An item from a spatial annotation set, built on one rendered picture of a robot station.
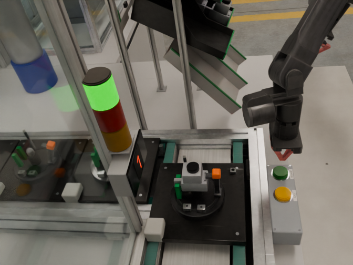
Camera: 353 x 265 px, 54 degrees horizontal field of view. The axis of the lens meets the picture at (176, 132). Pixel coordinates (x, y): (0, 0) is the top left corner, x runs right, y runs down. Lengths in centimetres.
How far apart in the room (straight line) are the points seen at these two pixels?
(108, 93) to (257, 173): 54
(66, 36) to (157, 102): 90
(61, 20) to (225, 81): 74
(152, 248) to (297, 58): 54
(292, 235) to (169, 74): 92
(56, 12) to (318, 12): 49
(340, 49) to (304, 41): 266
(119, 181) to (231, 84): 64
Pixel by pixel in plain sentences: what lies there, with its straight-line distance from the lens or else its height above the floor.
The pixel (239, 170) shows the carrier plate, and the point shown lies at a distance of 96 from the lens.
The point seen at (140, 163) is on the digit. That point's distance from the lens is 71.
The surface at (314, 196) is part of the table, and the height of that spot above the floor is 86.
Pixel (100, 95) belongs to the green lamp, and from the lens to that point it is 57.
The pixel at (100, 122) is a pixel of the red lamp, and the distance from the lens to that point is 61.
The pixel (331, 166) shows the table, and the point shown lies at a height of 86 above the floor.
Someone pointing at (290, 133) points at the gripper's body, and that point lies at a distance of 83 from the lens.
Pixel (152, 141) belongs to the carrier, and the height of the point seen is 97.
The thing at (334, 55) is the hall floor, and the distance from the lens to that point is 331.
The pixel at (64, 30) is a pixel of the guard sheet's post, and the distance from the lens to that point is 53.
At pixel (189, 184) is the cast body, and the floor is 105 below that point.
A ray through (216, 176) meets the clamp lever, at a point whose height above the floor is 107.
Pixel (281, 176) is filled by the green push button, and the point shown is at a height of 97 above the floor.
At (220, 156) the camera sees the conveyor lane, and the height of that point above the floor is 92.
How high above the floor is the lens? 171
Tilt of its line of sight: 43 degrees down
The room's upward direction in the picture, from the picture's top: 10 degrees counter-clockwise
